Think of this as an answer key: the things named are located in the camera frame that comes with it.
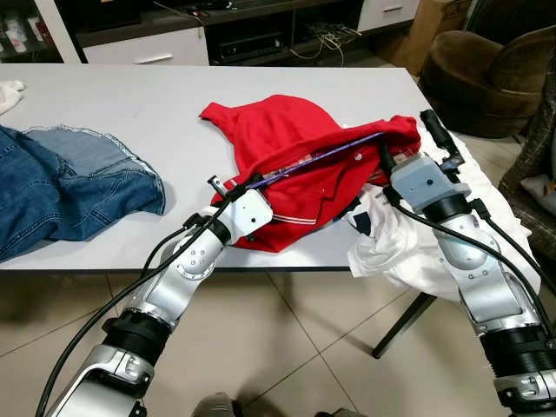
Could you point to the blue denim jacket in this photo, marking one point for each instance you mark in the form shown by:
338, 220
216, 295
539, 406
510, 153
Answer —
69, 200

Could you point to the red shirt white trim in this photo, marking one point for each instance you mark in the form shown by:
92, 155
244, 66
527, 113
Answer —
287, 130

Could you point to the cream trousers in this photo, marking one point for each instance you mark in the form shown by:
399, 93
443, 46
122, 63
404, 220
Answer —
9, 95

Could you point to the brown armchair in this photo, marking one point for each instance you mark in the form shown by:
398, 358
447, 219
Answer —
482, 87

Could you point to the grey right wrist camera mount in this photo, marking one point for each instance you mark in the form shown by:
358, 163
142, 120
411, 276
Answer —
421, 181

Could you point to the grey left robot foot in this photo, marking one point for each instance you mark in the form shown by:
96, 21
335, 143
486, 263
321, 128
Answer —
215, 407

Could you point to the purple clothes hanger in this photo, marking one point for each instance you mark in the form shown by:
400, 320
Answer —
339, 148

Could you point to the white TV cabinet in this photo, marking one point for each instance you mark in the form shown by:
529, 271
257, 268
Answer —
61, 30

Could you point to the grey wicker chair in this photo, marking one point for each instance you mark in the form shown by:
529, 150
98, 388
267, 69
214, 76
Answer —
543, 113

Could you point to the black AV receiver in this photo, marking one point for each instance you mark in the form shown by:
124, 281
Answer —
252, 49

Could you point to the tall cardboard box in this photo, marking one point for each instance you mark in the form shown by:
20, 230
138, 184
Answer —
439, 35

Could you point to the black table leg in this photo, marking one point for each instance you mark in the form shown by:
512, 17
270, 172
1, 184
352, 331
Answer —
404, 325

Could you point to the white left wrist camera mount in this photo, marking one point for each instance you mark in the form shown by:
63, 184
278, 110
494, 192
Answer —
248, 213

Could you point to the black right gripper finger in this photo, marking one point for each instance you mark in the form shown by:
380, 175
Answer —
437, 135
387, 163

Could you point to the wide white cabinet drawer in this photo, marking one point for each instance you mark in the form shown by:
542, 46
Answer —
143, 47

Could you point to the small white cabinet drawer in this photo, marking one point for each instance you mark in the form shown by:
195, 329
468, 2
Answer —
389, 16

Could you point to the grey cushion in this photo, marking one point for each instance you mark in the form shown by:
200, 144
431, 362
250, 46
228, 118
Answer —
540, 191

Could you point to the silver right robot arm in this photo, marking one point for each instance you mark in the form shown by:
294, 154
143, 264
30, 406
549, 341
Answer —
486, 278

